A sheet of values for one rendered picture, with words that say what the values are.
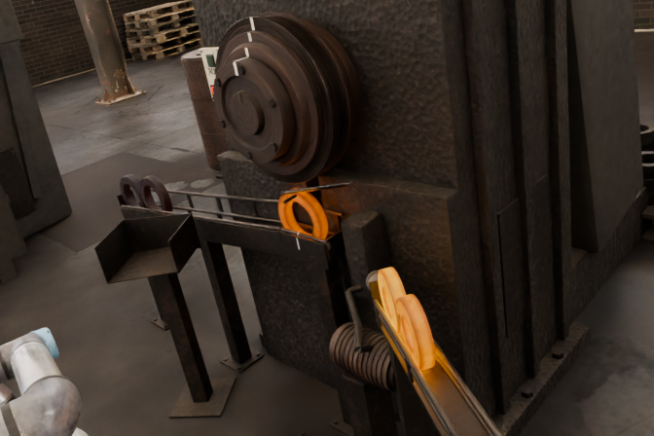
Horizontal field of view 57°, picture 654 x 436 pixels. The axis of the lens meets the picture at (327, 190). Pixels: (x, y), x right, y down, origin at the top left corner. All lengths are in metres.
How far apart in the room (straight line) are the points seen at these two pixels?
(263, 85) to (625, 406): 1.50
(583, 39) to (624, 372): 1.11
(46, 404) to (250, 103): 0.86
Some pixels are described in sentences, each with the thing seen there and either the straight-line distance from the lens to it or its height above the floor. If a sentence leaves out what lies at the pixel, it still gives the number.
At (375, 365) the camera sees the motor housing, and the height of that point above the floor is 0.50.
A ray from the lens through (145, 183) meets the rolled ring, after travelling 2.56.
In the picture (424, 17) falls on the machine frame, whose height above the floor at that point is 1.30.
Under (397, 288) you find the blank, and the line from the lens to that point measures 1.38.
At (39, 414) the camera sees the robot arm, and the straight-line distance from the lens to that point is 1.11.
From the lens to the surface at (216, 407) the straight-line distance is 2.40.
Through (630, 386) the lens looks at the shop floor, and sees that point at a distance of 2.31.
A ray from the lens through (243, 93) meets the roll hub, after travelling 1.61.
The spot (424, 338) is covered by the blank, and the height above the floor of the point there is 0.75.
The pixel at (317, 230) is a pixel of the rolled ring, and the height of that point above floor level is 0.74.
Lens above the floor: 1.50
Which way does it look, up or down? 22 degrees down
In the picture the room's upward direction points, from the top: 11 degrees counter-clockwise
